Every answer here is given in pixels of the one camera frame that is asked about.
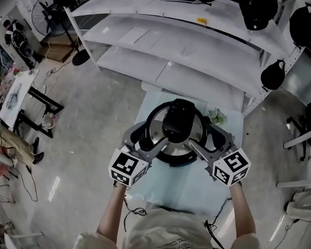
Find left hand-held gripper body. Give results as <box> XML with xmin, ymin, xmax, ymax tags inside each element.
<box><xmin>108</xmin><ymin>143</ymin><xmax>154</xmax><ymax>188</ymax></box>

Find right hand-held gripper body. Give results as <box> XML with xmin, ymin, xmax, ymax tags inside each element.
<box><xmin>204</xmin><ymin>142</ymin><xmax>251</xmax><ymax>188</ymax></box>

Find blue pressure cooker pot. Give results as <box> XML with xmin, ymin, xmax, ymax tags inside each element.
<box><xmin>145</xmin><ymin>115</ymin><xmax>212</xmax><ymax>168</ymax></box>

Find black silver cooker lid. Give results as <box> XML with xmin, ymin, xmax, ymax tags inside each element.
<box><xmin>140</xmin><ymin>98</ymin><xmax>211</xmax><ymax>167</ymax></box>

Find person's left forearm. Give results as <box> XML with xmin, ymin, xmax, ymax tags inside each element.
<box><xmin>96</xmin><ymin>184</ymin><xmax>135</xmax><ymax>245</ymax></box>

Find person's right forearm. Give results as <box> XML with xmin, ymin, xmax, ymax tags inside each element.
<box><xmin>228</xmin><ymin>182</ymin><xmax>257</xmax><ymax>241</ymax></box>

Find green potted plant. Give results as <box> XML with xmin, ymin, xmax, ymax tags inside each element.
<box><xmin>206</xmin><ymin>107</ymin><xmax>228</xmax><ymax>126</ymax></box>

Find light blue tablecloth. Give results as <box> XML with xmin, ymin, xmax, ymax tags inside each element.
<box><xmin>131</xmin><ymin>89</ymin><xmax>246</xmax><ymax>217</ymax></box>

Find white desk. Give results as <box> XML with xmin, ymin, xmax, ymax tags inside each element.
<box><xmin>276</xmin><ymin>127</ymin><xmax>311</xmax><ymax>189</ymax></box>

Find small black hanging bag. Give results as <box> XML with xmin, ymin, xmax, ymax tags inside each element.
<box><xmin>260</xmin><ymin>59</ymin><xmax>286</xmax><ymax>90</ymax></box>

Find person's cream shirt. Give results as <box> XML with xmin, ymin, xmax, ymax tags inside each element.
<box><xmin>72</xmin><ymin>207</ymin><xmax>261</xmax><ymax>249</ymax></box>

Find white pink bowl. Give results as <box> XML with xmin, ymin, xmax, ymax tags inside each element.
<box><xmin>42</xmin><ymin>112</ymin><xmax>59</xmax><ymax>129</ymax></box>

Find black standing fan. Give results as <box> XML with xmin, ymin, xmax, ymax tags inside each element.
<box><xmin>31</xmin><ymin>0</ymin><xmax>91</xmax><ymax>66</ymax></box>

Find brown wooden box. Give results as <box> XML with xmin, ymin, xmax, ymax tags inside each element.
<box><xmin>37</xmin><ymin>35</ymin><xmax>80</xmax><ymax>62</ymax></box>

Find white shelving rack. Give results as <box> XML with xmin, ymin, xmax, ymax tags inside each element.
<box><xmin>63</xmin><ymin>0</ymin><xmax>311</xmax><ymax>119</ymax></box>

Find white table black legs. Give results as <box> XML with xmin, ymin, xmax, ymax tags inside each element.
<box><xmin>0</xmin><ymin>68</ymin><xmax>65</xmax><ymax>139</ymax></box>

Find gray cloth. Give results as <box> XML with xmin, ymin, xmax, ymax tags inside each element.
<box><xmin>5</xmin><ymin>83</ymin><xmax>24</xmax><ymax>112</ymax></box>

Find large black backpack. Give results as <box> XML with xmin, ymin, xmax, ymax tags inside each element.
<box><xmin>222</xmin><ymin>0</ymin><xmax>279</xmax><ymax>31</ymax></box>

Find medium black hanging bag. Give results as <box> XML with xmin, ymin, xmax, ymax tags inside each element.
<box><xmin>289</xmin><ymin>3</ymin><xmax>311</xmax><ymax>48</ymax></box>

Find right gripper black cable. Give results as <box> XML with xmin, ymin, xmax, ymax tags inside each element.
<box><xmin>203</xmin><ymin>197</ymin><xmax>233</xmax><ymax>249</ymax></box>

